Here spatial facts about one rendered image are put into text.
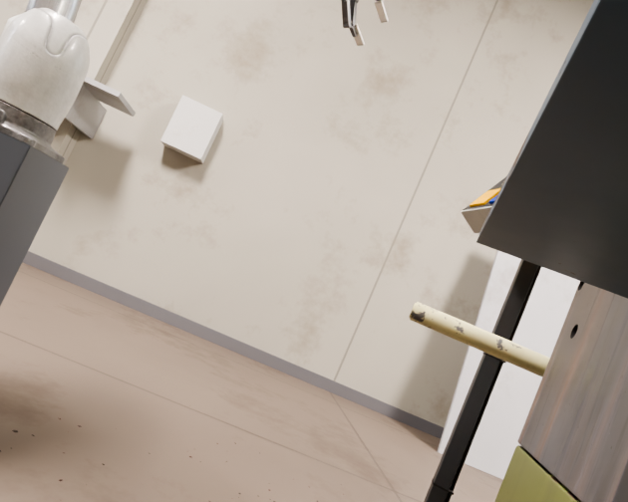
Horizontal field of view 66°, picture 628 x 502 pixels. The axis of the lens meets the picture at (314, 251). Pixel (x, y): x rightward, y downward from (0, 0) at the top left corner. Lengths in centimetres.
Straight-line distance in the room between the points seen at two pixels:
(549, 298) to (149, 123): 299
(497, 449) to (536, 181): 324
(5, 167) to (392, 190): 287
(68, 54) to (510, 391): 309
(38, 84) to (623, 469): 110
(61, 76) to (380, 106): 283
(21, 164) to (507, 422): 309
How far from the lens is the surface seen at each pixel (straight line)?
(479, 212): 142
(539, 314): 368
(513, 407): 353
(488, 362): 135
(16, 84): 113
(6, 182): 107
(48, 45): 115
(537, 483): 81
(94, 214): 357
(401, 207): 359
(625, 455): 61
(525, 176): 28
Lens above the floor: 56
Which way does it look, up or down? 5 degrees up
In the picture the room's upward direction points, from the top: 24 degrees clockwise
